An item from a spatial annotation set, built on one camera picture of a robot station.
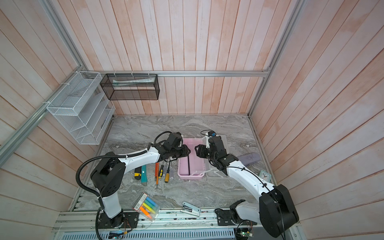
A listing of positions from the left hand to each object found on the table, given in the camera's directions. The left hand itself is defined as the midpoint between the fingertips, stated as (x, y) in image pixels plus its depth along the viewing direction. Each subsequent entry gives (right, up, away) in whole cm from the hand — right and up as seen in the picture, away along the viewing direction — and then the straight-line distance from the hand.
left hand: (189, 154), depth 89 cm
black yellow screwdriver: (-17, -10, 0) cm, 20 cm away
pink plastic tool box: (+5, -7, 0) cm, 8 cm away
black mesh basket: (-42, +46, +16) cm, 64 cm away
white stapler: (+1, -26, -13) cm, 29 cm away
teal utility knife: (-28, -12, 0) cm, 30 cm away
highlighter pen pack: (-22, -26, -12) cm, 36 cm away
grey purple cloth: (+38, -3, +4) cm, 38 cm away
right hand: (+5, +5, -4) cm, 8 cm away
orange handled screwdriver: (-13, -12, -1) cm, 18 cm away
